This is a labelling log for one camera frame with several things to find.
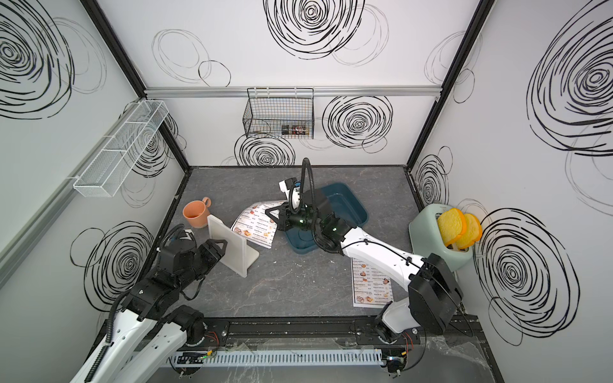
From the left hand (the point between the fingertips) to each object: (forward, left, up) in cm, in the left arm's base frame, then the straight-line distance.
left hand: (224, 246), depth 74 cm
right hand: (+6, -14, +10) cm, 18 cm away
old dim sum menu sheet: (-6, -49, -16) cm, 52 cm away
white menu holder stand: (-1, -3, -6) cm, 7 cm away
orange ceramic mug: (+21, +21, -13) cm, 32 cm away
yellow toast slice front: (+8, -73, +3) cm, 74 cm away
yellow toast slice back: (+5, -78, +5) cm, 78 cm away
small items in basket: (+40, -20, +16) cm, 48 cm away
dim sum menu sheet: (+4, -10, +7) cm, 13 cm away
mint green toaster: (+6, -66, -1) cm, 66 cm away
